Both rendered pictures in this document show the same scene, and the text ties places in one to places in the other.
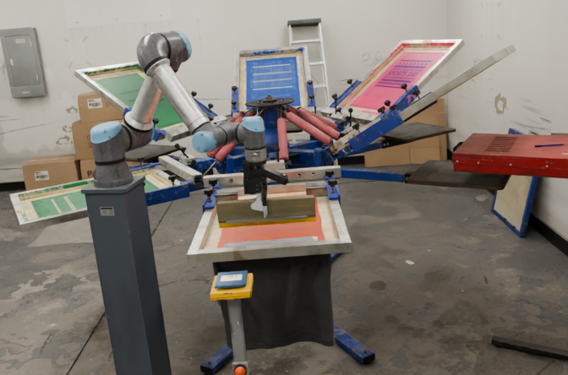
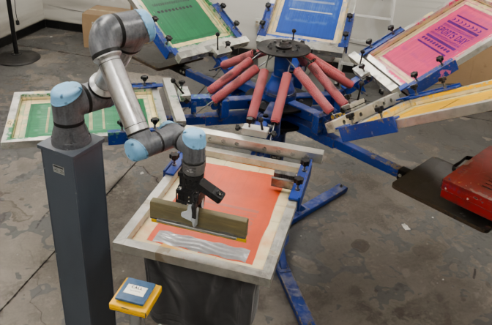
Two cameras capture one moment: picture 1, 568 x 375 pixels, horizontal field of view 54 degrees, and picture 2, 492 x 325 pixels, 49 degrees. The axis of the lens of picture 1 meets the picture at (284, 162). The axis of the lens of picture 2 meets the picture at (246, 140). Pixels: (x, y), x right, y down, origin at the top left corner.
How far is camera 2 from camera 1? 79 cm
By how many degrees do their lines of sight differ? 19
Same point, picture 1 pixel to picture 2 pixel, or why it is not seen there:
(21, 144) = not seen: outside the picture
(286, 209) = (217, 225)
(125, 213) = (73, 176)
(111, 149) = (67, 115)
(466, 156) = (456, 187)
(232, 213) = (163, 213)
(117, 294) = (64, 239)
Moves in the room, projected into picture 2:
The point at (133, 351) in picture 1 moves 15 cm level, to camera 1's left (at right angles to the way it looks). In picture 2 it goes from (75, 288) to (45, 279)
